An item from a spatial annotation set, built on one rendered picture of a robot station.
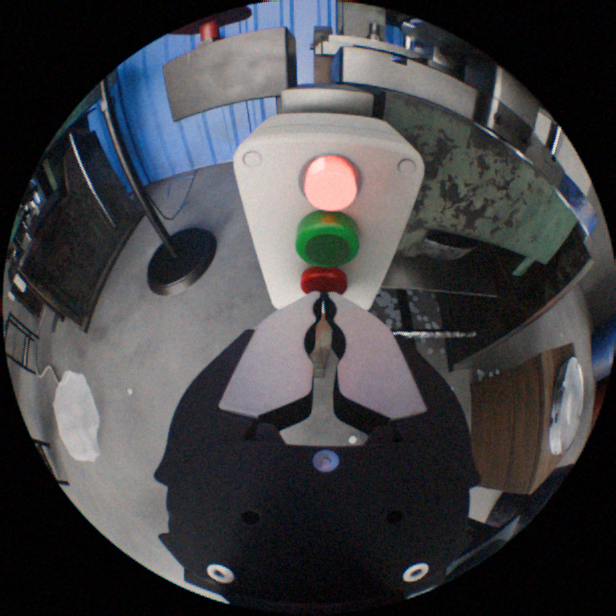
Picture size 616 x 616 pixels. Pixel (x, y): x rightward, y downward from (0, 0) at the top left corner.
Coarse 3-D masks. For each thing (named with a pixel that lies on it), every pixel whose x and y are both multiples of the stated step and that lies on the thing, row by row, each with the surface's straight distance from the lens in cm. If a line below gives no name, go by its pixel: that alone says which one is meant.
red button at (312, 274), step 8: (304, 272) 13; (312, 272) 12; (320, 272) 12; (328, 272) 12; (336, 272) 12; (304, 280) 13; (312, 280) 12; (320, 280) 12; (328, 280) 12; (336, 280) 12; (344, 280) 13; (304, 288) 13; (312, 288) 13; (320, 288) 13; (328, 288) 13; (336, 288) 13; (344, 288) 13
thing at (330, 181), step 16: (320, 160) 8; (336, 160) 8; (304, 176) 8; (320, 176) 8; (336, 176) 8; (352, 176) 8; (304, 192) 9; (320, 192) 8; (336, 192) 8; (352, 192) 8; (320, 208) 8; (336, 208) 8
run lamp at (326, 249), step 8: (312, 240) 9; (320, 240) 9; (328, 240) 9; (336, 240) 9; (344, 240) 9; (312, 248) 9; (320, 248) 9; (328, 248) 9; (336, 248) 9; (344, 248) 9; (312, 256) 10; (320, 256) 10; (328, 256) 10; (336, 256) 10; (344, 256) 10; (328, 264) 10
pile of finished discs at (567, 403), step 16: (560, 368) 75; (576, 368) 88; (560, 384) 71; (576, 384) 84; (560, 400) 67; (576, 400) 83; (560, 416) 67; (576, 416) 87; (560, 432) 70; (576, 432) 90; (560, 448) 73
